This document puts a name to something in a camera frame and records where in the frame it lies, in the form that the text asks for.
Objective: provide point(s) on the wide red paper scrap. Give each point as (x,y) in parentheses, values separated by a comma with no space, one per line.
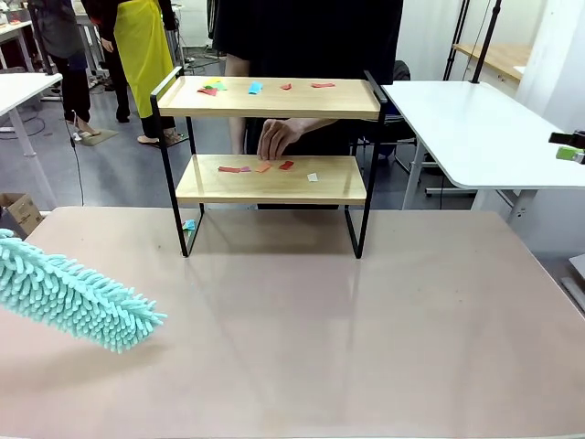
(208,91)

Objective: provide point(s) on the person in grey top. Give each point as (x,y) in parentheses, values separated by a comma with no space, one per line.
(75,87)

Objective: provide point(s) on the person's left hand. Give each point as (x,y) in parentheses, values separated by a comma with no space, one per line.
(276,137)

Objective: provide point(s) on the wooden desk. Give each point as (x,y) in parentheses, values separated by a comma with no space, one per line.
(498,55)

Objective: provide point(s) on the large white table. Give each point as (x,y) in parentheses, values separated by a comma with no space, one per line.
(475,132)

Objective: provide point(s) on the grey metal rail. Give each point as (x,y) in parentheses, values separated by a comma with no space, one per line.
(575,295)

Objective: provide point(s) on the orange paper scrap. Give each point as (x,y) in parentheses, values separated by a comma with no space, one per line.
(263,168)

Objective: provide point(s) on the small white table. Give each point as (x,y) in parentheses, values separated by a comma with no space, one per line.
(23,89)

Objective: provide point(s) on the black tripod stand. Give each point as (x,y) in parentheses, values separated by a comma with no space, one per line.
(458,36)
(486,36)

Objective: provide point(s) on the cardboard box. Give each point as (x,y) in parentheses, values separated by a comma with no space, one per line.
(23,212)

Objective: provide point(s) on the light blue paper scrap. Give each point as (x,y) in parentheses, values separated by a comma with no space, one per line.
(256,88)

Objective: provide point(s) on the person in black shirt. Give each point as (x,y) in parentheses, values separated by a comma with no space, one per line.
(311,36)

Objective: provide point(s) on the black office chair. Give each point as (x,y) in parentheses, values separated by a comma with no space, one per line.
(404,75)

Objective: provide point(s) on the two-tier wood metal shelf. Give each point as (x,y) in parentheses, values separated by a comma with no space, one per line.
(274,103)

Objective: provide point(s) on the person in yellow apron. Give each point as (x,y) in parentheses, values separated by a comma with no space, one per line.
(139,46)

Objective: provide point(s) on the grey floor mat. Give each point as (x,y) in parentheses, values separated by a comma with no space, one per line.
(98,137)

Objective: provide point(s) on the white paper scrap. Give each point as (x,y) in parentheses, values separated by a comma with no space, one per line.
(313,177)

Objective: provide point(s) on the long red paper scrap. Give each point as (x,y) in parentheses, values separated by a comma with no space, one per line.
(229,169)
(323,85)

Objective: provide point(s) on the yellow paper scrap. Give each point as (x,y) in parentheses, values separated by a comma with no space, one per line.
(211,82)

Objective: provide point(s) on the teal microfiber duster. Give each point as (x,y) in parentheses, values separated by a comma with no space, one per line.
(73,297)

